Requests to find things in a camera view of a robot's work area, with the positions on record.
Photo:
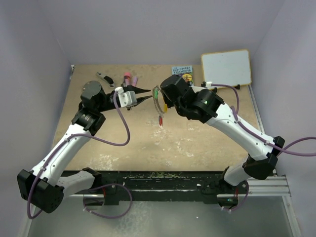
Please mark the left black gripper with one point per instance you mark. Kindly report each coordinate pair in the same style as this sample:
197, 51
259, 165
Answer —
135, 89

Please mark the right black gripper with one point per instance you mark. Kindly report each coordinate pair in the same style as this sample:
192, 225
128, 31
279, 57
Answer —
169, 103

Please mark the green key tag with key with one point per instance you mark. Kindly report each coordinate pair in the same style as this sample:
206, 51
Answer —
156, 93

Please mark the keyring yellow clip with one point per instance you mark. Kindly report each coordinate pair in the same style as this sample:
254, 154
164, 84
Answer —
159, 104

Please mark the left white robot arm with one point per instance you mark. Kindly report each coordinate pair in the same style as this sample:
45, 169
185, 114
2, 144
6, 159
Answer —
44, 186

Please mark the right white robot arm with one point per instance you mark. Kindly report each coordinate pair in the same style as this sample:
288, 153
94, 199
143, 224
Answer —
204, 105

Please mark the purple highlighter pen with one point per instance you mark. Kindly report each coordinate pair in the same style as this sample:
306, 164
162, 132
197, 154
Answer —
134, 81

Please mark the pink capped dark bottle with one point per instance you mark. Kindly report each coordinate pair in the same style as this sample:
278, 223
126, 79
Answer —
127, 79

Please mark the treehouse paperback book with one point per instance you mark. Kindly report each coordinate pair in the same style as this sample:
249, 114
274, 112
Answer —
185, 72

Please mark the small whiteboard on stand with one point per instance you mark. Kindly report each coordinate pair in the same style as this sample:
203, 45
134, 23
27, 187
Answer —
227, 67

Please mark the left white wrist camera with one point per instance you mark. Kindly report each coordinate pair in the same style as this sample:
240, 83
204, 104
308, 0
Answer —
127, 97

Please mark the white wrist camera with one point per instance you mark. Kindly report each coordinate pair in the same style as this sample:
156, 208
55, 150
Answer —
207, 84
127, 97

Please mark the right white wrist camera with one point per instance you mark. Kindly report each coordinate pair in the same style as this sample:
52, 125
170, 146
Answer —
207, 84

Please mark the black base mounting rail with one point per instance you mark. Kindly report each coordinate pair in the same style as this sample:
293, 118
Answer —
166, 186

